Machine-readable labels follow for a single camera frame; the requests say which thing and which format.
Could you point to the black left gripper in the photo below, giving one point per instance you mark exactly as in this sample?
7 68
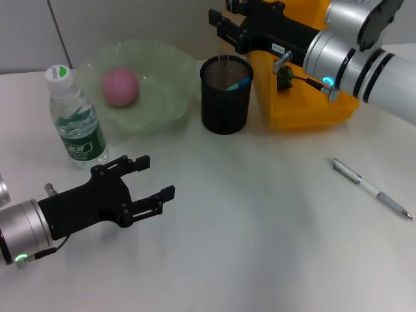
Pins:
84 204

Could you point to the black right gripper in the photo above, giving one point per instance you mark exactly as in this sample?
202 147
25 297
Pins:
273 29

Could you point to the blue scissors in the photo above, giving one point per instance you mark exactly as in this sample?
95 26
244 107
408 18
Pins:
239 85

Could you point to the clear green-label water bottle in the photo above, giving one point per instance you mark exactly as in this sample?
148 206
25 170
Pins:
81 136

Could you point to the green plastic scrap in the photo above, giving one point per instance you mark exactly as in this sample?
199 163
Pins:
286 79

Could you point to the pink peach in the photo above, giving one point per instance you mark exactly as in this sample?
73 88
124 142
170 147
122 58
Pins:
120 87

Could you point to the grey white pen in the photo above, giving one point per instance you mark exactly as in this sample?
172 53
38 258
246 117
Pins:
386 198

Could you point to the green glass fruit plate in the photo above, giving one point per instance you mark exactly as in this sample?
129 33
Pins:
162 74

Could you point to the black mesh pen holder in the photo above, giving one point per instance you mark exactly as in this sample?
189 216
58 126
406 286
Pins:
224 110

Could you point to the yellow plastic bin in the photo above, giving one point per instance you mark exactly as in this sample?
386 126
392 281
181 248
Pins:
308 110

